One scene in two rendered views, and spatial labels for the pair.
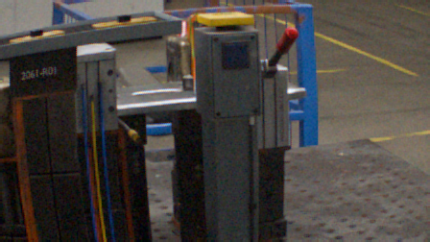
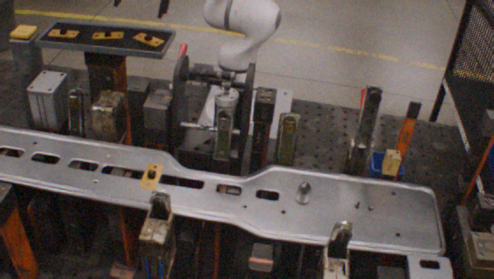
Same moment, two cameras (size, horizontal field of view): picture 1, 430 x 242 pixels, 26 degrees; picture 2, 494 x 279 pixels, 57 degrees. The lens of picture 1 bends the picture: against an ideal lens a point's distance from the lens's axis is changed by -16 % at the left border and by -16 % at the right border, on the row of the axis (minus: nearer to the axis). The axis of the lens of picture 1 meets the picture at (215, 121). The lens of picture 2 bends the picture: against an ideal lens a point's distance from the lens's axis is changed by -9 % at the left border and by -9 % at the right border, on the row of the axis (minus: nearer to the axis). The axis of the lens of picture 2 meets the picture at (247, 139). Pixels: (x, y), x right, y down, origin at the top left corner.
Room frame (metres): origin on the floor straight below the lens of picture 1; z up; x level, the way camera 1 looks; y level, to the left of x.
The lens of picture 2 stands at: (2.23, 1.03, 1.77)
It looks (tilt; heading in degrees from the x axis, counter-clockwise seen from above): 38 degrees down; 201
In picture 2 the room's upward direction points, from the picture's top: 6 degrees clockwise
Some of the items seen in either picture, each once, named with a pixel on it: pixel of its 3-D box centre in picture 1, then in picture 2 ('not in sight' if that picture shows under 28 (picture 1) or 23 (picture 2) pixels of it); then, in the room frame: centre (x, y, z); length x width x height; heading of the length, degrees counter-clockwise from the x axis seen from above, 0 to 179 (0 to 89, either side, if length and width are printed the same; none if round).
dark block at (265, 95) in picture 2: not in sight; (258, 161); (1.28, 0.70, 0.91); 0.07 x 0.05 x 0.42; 17
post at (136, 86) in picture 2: not in sight; (141, 146); (1.37, 0.39, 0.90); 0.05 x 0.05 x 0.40; 17
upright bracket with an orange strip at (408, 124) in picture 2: not in sight; (389, 183); (1.24, 1.05, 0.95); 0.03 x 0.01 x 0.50; 107
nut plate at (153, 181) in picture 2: not in sight; (152, 174); (1.55, 0.55, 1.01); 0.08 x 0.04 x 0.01; 17
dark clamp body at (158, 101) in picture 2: not in sight; (161, 156); (1.37, 0.46, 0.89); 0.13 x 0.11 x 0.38; 17
